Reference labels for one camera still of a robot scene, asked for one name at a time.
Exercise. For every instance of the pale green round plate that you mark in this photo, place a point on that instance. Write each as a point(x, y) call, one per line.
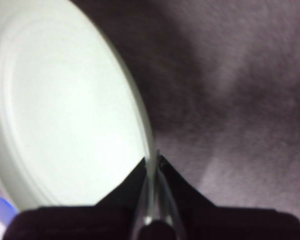
point(65, 100)

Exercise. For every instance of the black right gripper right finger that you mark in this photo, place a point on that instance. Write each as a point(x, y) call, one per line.
point(227, 225)

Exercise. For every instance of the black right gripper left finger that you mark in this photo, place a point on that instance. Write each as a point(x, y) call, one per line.
point(90, 225)

